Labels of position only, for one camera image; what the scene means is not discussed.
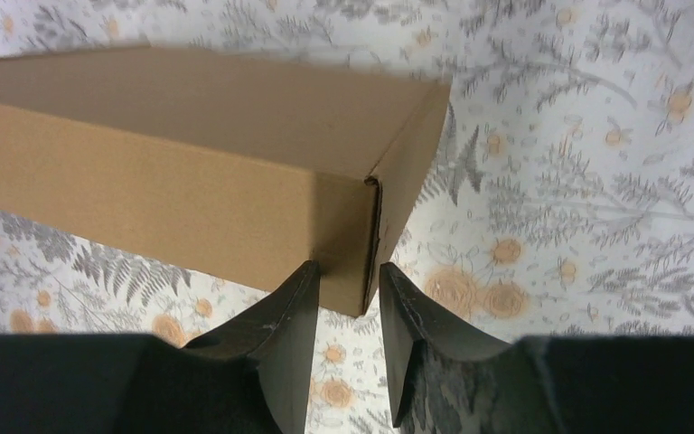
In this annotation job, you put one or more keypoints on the brown cardboard box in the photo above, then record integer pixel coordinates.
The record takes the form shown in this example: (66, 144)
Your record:
(233, 165)

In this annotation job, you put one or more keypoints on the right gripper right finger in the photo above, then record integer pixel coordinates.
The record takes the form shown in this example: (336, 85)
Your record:
(447, 376)

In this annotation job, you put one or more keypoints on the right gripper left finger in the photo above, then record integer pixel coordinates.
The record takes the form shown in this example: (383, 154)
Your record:
(248, 375)

